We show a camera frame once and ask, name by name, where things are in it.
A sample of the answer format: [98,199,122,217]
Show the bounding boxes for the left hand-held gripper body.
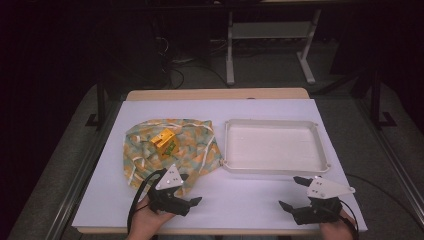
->
[147,163,191,217]

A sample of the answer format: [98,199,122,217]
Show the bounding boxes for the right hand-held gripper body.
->
[293,176,356,226]

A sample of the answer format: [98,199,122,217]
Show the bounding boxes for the patterned orange green cloth bag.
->
[122,118,224,198]

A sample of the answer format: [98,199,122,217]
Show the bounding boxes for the person's right hand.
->
[319,213,356,240]

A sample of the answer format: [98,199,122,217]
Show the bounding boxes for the person's left hand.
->
[126,196,175,240]

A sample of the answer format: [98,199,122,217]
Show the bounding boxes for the white table sheet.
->
[71,98,368,233]

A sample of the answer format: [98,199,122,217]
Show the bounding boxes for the yellow box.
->
[149,127,181,160]

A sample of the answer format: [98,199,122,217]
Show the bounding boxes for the white plastic tray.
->
[221,118,332,176]

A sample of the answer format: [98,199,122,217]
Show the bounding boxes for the black metal stand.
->
[85,83,108,131]
[369,69,398,130]

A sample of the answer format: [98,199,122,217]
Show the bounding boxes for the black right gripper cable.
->
[338,199,360,240]

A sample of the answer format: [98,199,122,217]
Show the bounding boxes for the black floor cable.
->
[345,173,424,222]
[168,61,232,90]

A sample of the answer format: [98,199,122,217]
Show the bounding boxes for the aluminium rail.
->
[46,99,126,240]
[355,99,424,218]

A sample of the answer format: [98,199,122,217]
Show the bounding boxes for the white metal desk frame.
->
[225,9,323,86]

